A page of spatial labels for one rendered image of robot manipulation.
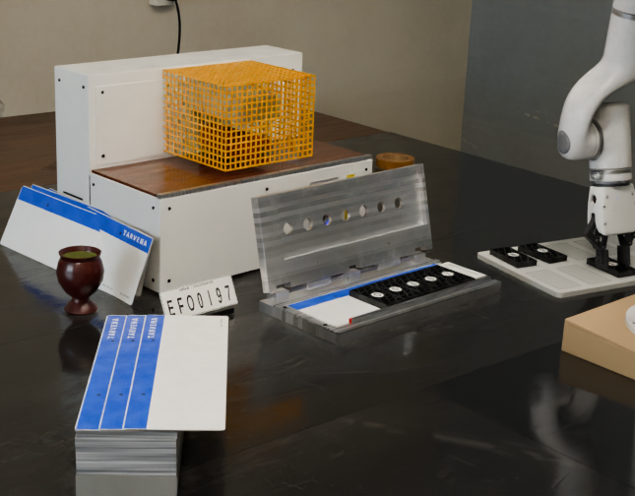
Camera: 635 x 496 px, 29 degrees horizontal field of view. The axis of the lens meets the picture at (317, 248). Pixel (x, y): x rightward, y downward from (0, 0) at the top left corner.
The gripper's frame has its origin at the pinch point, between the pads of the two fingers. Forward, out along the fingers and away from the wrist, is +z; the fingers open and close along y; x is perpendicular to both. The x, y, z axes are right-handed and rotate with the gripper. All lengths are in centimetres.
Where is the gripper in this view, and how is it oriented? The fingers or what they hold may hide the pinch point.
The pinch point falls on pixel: (612, 258)
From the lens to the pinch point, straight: 259.6
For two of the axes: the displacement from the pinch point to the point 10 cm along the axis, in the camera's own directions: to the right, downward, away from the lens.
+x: -4.8, -0.9, 8.7
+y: 8.7, -1.1, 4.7
